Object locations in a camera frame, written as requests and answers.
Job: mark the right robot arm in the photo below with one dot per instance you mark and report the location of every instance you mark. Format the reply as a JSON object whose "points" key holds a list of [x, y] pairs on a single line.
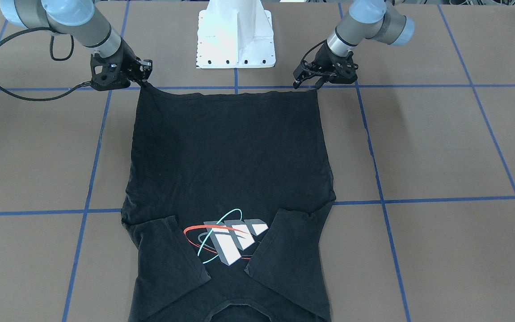
{"points": [[78, 18]]}

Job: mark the black graphic t-shirt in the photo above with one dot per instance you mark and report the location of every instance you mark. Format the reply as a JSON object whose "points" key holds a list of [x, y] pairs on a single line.
{"points": [[226, 200]]}

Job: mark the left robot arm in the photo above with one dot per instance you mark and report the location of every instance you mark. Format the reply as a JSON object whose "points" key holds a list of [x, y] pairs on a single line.
{"points": [[376, 20]]}

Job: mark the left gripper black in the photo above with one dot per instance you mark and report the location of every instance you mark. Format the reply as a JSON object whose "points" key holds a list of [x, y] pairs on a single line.
{"points": [[327, 57]]}

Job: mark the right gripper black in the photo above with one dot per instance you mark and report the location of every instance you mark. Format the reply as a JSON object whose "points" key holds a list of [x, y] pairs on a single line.
{"points": [[126, 58]]}

